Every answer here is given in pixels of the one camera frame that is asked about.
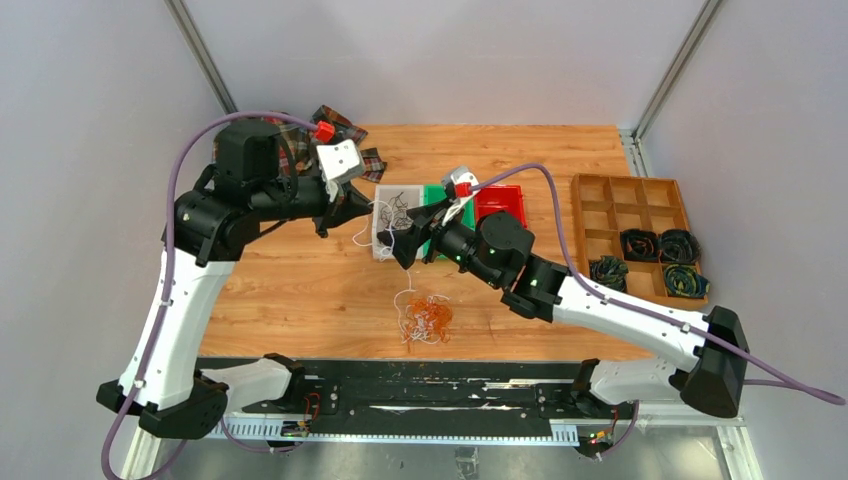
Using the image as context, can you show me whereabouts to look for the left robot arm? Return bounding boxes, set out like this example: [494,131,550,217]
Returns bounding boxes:
[96,111,372,440]

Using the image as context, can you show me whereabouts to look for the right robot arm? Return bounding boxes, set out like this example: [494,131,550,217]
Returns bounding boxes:
[376,201,749,418]

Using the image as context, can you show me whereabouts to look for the orange white black cables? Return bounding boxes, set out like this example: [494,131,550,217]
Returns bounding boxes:
[394,291,456,347]

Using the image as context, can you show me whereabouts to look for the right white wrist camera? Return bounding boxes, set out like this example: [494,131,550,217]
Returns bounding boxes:
[441,165,479,225]

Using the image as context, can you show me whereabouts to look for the black cable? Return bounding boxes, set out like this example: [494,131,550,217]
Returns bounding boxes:
[378,192,415,230]

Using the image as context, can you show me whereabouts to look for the black coiled strap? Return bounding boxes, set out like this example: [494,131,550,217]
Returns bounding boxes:
[659,228,702,265]
[619,228,661,264]

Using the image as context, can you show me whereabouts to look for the dark patterned coiled strap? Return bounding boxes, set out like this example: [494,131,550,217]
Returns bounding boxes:
[588,255,629,294]

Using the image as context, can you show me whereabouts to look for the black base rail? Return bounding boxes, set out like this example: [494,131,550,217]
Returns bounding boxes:
[226,359,633,446]

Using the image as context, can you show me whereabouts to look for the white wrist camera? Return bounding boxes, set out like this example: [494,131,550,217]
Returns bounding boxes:
[441,165,479,225]
[316,139,365,202]

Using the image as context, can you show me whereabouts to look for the plaid cloth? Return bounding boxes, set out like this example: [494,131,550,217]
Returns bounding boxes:
[211,104,388,184]

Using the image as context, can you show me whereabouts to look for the green plastic bin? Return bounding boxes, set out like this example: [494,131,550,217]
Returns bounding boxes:
[420,184,476,265]

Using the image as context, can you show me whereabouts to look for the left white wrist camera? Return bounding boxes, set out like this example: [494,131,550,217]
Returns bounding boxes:
[316,139,365,202]

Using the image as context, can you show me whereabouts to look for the green patterned coiled strap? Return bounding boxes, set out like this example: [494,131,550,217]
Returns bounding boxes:
[663,263,711,298]

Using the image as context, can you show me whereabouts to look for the red plastic bin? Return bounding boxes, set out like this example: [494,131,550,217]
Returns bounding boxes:
[474,184,528,228]

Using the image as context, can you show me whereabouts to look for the wooden compartment tray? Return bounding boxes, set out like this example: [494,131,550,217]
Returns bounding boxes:
[572,174,711,310]

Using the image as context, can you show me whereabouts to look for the white plastic bin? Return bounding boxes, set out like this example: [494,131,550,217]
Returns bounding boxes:
[371,185,424,261]

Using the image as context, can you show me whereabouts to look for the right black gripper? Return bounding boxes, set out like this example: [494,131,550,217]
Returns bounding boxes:
[376,199,501,289]

